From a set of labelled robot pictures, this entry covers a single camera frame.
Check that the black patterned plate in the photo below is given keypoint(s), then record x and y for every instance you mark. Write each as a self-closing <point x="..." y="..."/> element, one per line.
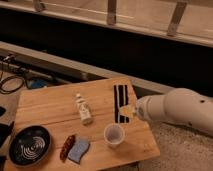
<point x="29" y="146"/>

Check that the blue object on floor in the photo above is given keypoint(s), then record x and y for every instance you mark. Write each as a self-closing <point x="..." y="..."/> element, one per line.
<point x="37" y="84"/>

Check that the blue sponge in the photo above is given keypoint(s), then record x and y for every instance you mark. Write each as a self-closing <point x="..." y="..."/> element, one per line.
<point x="80" y="147"/>

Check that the small white bottle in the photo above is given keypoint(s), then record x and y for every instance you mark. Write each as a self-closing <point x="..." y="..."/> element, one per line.
<point x="84" y="111"/>

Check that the brown red eraser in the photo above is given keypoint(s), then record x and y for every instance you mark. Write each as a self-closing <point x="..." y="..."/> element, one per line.
<point x="68" y="144"/>

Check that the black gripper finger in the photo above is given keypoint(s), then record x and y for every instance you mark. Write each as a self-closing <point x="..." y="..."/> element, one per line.
<point x="126" y="101"/>
<point x="116" y="105"/>

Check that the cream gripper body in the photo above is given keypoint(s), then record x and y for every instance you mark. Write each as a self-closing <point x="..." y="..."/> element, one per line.
<point x="127" y="111"/>

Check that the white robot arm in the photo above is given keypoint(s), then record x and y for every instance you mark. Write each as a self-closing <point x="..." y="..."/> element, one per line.
<point x="180" y="106"/>

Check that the translucent ceramic cup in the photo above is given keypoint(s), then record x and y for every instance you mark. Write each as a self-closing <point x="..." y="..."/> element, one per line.
<point x="114" y="135"/>

